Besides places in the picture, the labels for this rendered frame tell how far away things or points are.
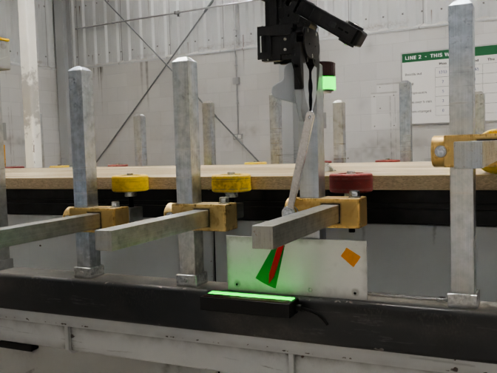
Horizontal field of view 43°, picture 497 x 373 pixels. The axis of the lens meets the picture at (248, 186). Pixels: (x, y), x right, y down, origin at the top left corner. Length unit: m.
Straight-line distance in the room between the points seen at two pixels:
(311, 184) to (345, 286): 0.18
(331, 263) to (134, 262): 0.62
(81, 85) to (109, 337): 0.53
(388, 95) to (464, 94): 7.50
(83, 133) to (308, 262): 0.54
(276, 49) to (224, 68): 8.61
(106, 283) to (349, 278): 0.50
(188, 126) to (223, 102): 8.41
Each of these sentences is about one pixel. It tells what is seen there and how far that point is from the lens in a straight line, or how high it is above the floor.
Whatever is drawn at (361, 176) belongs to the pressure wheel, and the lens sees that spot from 1.14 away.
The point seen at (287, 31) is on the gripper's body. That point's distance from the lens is 1.00.
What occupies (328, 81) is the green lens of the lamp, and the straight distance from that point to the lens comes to 1.12.
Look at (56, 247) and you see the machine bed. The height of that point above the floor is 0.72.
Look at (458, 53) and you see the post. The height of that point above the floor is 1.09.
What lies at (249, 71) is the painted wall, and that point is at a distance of 9.38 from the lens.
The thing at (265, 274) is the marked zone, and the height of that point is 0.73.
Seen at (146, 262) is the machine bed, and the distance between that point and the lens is 1.52.
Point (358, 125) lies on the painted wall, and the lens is 8.62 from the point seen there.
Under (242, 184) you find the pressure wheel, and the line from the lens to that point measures 1.24.
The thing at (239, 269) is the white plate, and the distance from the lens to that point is 1.15.
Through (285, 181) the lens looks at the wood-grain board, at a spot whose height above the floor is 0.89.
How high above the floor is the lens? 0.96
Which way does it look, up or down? 4 degrees down
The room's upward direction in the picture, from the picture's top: 2 degrees counter-clockwise
